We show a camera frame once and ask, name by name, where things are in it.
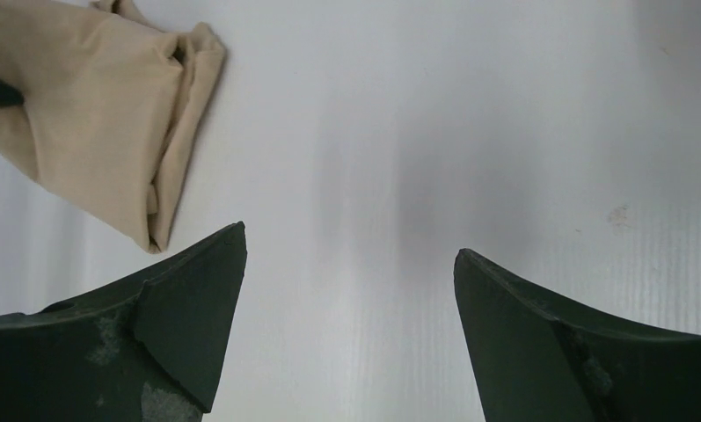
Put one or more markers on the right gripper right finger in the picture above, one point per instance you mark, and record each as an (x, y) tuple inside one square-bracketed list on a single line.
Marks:
[(541, 356)]

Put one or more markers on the beige t shirt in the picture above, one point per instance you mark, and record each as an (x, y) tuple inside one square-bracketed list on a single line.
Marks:
[(112, 107)]

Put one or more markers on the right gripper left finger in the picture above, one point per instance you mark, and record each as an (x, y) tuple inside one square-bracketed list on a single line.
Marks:
[(147, 347)]

